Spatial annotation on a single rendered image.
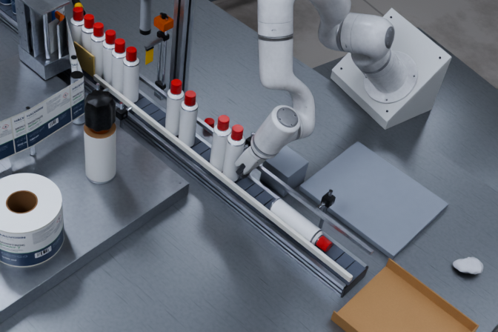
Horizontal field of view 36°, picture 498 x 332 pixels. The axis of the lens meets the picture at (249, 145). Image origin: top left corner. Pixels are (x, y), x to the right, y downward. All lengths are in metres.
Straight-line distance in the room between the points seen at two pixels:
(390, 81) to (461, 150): 0.35
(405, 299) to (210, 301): 0.54
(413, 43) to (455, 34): 2.02
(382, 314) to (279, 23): 0.84
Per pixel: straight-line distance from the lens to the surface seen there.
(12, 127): 2.27
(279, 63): 1.97
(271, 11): 1.94
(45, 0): 2.52
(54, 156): 2.38
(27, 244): 2.05
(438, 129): 2.75
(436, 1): 4.98
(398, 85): 2.65
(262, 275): 2.18
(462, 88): 2.96
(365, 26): 2.32
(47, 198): 2.08
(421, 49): 2.72
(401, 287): 2.26
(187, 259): 2.19
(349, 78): 2.76
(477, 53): 4.65
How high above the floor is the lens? 2.59
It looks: 45 degrees down
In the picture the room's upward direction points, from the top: 10 degrees clockwise
